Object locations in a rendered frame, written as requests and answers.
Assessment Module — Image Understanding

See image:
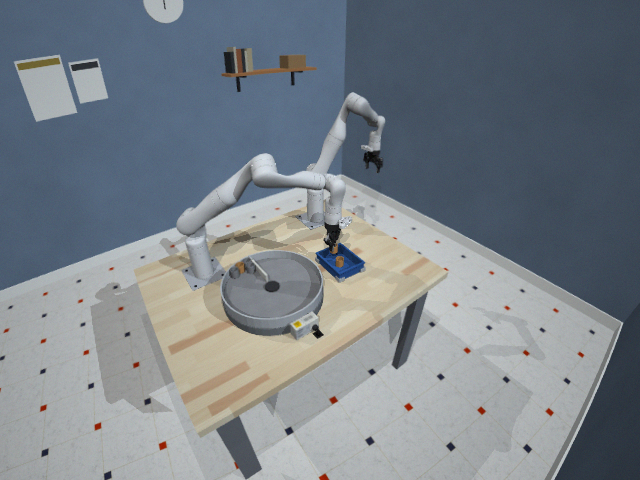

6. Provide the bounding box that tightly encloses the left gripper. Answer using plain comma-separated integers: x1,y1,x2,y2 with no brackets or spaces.
363,150,383,173

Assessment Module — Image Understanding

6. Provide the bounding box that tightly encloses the blue open-top crate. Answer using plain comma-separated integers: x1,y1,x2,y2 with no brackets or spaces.
315,243,365,279

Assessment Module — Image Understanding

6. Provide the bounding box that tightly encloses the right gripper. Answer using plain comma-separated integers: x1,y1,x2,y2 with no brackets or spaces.
324,221,341,252

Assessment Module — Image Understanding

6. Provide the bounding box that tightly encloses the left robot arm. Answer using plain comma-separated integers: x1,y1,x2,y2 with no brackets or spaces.
306,92,385,222

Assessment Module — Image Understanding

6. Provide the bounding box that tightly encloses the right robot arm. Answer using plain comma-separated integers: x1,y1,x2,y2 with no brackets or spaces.
176,153,352,279

